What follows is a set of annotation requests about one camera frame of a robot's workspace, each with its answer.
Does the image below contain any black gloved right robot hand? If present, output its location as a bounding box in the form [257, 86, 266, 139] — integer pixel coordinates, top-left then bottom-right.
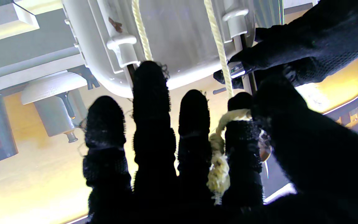
[83, 61, 358, 224]

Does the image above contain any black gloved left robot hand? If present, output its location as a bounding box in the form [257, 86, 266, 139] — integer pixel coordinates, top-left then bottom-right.
[213, 0, 358, 89]

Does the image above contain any beige twisted cord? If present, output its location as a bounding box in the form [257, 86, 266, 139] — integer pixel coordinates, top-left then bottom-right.
[131, 0, 254, 199]

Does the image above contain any small beige hard-shell suitcase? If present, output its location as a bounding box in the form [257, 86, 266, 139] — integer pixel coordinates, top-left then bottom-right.
[62, 0, 283, 98]

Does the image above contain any dark green ribbed vase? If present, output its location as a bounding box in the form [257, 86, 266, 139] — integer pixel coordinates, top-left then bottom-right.
[255, 0, 283, 30]

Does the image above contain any white bowl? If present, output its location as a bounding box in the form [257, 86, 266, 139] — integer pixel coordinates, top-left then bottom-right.
[21, 72, 88, 105]

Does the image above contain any grey wooden plank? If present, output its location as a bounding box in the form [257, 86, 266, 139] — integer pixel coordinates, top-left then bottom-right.
[0, 0, 39, 45]

